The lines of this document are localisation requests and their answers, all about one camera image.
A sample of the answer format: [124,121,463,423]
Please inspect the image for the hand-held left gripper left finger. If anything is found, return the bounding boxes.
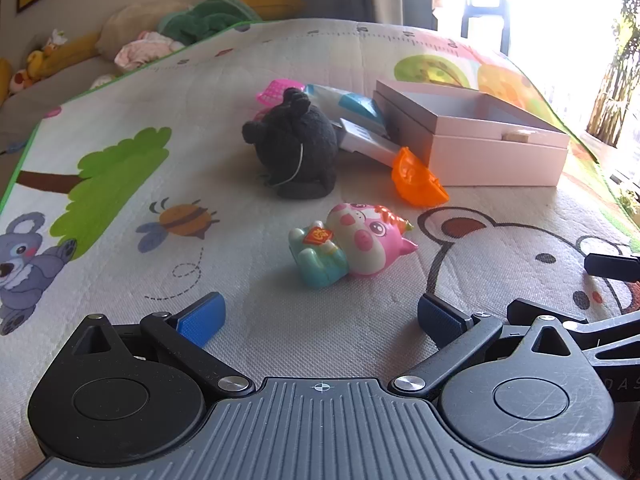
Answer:
[75,291,256,399]

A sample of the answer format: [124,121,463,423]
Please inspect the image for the grey sofa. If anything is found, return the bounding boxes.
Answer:
[0,55,118,161]

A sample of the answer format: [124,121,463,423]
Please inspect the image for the beige pillow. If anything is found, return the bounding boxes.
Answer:
[96,2,193,58]

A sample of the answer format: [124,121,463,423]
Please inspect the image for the long yellow plush pillow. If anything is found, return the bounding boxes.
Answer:
[42,30,101,76]

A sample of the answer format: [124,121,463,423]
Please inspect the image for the spotted mushroom plush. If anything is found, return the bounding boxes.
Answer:
[9,67,33,93]

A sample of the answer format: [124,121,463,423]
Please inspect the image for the pink pig toy figure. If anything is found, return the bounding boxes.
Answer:
[289,202,418,290]

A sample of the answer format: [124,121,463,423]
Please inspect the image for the pink cardboard box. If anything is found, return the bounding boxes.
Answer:
[372,79,571,187]

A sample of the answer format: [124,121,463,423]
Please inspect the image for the black window frame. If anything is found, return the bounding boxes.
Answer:
[460,2,511,56]

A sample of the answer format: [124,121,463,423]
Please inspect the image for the orange plastic toy mould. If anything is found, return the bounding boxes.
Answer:
[391,146,450,207]

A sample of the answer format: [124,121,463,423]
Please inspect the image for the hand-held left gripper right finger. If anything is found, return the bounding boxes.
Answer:
[390,292,581,401]

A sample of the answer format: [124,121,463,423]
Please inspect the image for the pink plastic basket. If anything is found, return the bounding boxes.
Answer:
[256,79,303,122]

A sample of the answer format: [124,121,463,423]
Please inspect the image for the yellow duck plush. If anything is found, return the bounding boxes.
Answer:
[25,50,46,81]

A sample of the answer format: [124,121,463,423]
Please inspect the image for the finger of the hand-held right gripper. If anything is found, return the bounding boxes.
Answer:
[506,298,640,350]
[584,253,640,277]

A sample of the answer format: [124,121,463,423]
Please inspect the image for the printed play mat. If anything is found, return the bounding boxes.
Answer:
[0,17,640,480]

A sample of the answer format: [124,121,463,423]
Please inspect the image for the pink baby clothes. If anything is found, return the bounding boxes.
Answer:
[114,31,185,72]

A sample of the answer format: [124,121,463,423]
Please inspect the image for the dried plant stems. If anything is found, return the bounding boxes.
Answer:
[590,0,640,146]

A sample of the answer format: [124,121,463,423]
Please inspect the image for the black plush toy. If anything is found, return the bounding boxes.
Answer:
[242,87,339,200]

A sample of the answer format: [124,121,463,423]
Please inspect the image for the blue tissue packet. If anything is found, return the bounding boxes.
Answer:
[304,83,388,136]

